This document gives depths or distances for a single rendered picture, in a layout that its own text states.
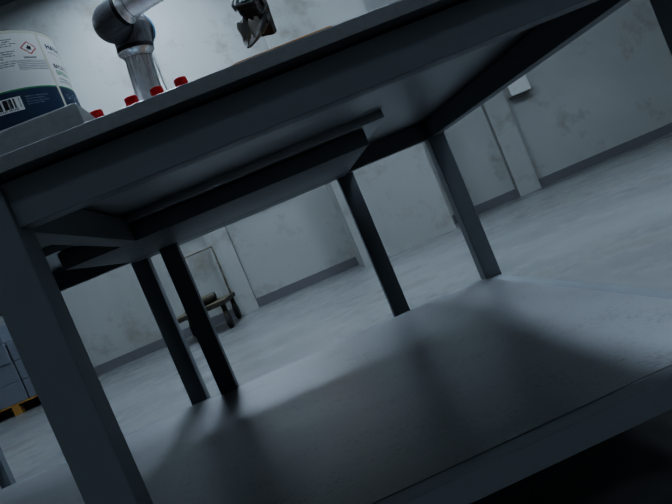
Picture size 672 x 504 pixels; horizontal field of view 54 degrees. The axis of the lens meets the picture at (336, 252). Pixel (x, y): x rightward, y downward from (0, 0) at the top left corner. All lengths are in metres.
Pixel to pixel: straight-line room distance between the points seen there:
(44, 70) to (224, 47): 7.99
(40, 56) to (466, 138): 8.15
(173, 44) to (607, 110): 5.78
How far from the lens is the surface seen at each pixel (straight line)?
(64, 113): 0.96
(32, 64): 1.06
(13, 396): 8.61
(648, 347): 1.18
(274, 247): 8.62
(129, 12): 2.11
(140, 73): 2.21
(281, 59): 0.86
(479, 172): 9.00
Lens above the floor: 0.60
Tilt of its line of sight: 2 degrees down
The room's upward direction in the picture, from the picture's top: 23 degrees counter-clockwise
